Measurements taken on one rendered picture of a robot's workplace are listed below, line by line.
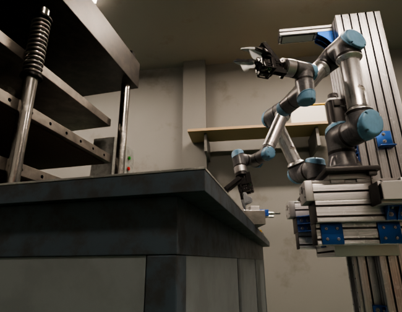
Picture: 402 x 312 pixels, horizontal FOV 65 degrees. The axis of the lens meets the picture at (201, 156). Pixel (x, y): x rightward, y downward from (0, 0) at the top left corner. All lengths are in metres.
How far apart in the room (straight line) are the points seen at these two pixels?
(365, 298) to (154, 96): 3.55
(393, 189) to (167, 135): 3.18
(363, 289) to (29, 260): 1.43
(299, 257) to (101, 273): 3.35
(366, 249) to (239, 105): 2.97
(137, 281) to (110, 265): 0.05
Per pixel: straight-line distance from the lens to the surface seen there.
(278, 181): 3.87
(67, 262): 0.58
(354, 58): 1.64
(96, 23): 1.94
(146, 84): 4.59
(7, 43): 1.56
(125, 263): 0.53
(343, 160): 1.51
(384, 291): 1.69
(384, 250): 1.63
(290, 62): 1.40
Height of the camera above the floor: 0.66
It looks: 19 degrees up
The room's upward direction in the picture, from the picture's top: 1 degrees counter-clockwise
